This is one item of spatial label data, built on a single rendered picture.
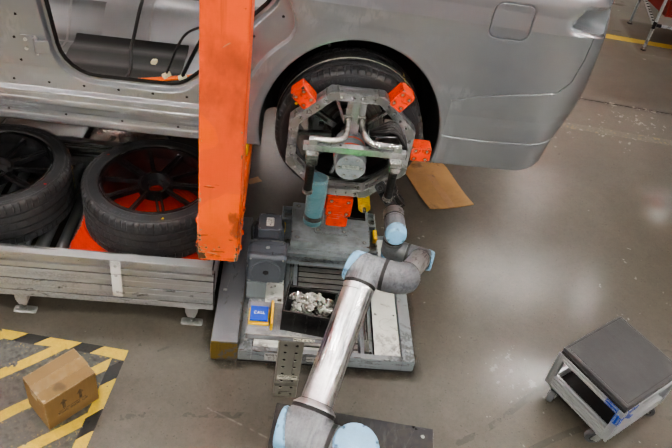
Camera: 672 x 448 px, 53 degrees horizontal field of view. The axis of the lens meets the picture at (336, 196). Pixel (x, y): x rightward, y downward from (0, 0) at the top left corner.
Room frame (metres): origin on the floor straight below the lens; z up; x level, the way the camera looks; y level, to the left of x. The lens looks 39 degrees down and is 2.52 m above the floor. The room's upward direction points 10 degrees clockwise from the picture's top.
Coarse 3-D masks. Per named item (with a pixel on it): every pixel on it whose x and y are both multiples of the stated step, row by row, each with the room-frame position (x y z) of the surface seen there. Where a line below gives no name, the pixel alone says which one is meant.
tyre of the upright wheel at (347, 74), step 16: (336, 48) 2.69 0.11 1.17; (352, 48) 2.70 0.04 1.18; (304, 64) 2.65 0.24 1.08; (320, 64) 2.58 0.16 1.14; (336, 64) 2.55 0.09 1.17; (352, 64) 2.55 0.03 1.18; (368, 64) 2.58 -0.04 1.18; (384, 64) 2.63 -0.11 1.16; (288, 80) 2.62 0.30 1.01; (320, 80) 2.48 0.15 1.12; (336, 80) 2.48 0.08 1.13; (352, 80) 2.49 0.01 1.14; (368, 80) 2.50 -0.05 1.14; (384, 80) 2.51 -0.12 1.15; (400, 80) 2.59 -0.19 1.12; (288, 96) 2.48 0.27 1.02; (416, 96) 2.67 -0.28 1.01; (288, 112) 2.46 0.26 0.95; (416, 112) 2.53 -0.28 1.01; (288, 128) 2.46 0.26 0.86; (416, 128) 2.53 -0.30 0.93
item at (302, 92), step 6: (294, 84) 2.45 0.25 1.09; (300, 84) 2.42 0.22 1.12; (306, 84) 2.43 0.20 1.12; (294, 90) 2.40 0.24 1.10; (300, 90) 2.38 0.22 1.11; (306, 90) 2.39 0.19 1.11; (312, 90) 2.44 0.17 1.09; (294, 96) 2.38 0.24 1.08; (300, 96) 2.38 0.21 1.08; (306, 96) 2.39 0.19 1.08; (312, 96) 2.39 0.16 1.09; (300, 102) 2.38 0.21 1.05; (306, 102) 2.39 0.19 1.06; (312, 102) 2.39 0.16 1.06
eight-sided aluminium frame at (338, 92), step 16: (320, 96) 2.44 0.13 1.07; (336, 96) 2.40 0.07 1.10; (352, 96) 2.41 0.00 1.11; (368, 96) 2.42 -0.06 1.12; (384, 96) 2.43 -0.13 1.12; (304, 112) 2.39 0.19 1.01; (400, 112) 2.48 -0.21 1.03; (288, 144) 2.38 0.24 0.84; (288, 160) 2.38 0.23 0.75; (304, 176) 2.39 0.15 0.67; (384, 176) 2.45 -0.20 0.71; (400, 176) 2.44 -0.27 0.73; (336, 192) 2.42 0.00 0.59; (352, 192) 2.42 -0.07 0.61; (368, 192) 2.43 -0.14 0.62
